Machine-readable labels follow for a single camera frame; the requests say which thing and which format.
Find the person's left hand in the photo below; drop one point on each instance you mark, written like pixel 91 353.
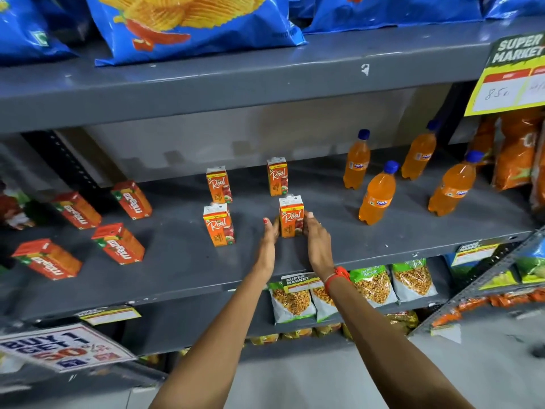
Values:
pixel 266 251

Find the person's right hand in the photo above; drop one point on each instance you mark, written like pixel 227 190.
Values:
pixel 319 251

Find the person's left fingers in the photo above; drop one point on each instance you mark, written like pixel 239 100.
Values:
pixel 270 232

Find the person's right fingers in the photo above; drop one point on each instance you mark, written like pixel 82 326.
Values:
pixel 312 225

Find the orange juice carton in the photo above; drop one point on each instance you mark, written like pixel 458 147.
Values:
pixel 218 225
pixel 219 186
pixel 277 177
pixel 291 217

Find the person's right forearm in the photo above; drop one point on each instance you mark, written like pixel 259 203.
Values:
pixel 383 349

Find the person's left forearm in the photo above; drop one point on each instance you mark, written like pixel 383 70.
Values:
pixel 221 345

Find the red wrist band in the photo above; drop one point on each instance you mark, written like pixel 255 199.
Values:
pixel 336 275

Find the small shelf price tag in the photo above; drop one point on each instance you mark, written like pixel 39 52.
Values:
pixel 473 253
pixel 300 281
pixel 108 315

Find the orange soda bottle blue cap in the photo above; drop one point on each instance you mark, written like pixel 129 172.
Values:
pixel 419 155
pixel 377 200
pixel 452 187
pixel 357 163

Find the white green nut packet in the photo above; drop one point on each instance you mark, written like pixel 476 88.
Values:
pixel 413 280
pixel 374 287
pixel 324 304
pixel 291 304

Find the row of yellow snack packets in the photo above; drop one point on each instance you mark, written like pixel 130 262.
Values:
pixel 298 333

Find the red mango drink carton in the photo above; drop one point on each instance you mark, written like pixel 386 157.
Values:
pixel 133 200
pixel 47 260
pixel 77 210
pixel 119 244

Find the grey metal shelf rack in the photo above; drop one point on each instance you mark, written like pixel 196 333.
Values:
pixel 255 76

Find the grey side shelf rack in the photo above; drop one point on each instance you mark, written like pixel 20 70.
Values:
pixel 481 287

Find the row of orange packets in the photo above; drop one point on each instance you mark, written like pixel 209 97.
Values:
pixel 489 301

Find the blue chips bag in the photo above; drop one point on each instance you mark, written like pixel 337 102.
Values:
pixel 191 25
pixel 515 4
pixel 21 29
pixel 391 10

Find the black perforated shelf upright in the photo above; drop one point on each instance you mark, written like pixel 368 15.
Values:
pixel 59 159

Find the green blue snack packet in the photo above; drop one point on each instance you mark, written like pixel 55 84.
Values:
pixel 532 261

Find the white promotion sign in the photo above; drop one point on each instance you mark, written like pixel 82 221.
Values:
pixel 64 347

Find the yellow green price sign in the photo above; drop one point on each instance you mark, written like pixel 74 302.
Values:
pixel 506 80

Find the red green snack packet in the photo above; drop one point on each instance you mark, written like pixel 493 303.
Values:
pixel 15 208

